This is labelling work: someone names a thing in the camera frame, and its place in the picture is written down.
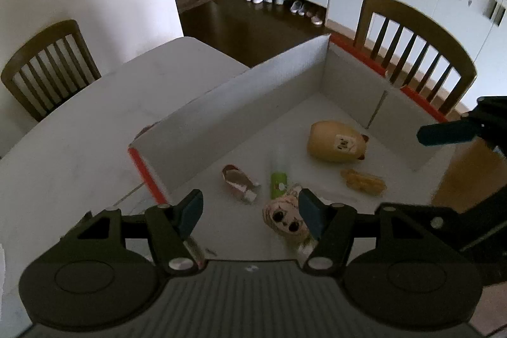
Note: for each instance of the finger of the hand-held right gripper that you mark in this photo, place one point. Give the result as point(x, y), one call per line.
point(443, 133)
point(451, 227)

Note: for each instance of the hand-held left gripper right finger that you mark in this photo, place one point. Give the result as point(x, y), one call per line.
point(313, 215)

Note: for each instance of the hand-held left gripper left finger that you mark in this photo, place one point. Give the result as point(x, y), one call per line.
point(190, 213)

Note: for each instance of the cartoon face doll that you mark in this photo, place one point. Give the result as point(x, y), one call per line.
point(283, 217)

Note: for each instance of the green and white bottle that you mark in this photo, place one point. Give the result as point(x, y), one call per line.
point(279, 179)

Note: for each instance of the orange snack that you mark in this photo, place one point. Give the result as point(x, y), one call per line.
point(362, 182)

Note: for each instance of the tan capybara plush toy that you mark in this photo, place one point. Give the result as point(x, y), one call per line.
point(332, 140)

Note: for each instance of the red cardboard box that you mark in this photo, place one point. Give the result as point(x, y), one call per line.
point(253, 104)

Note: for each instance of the brown wooden chair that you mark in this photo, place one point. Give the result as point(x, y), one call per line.
point(400, 11)
point(51, 41)

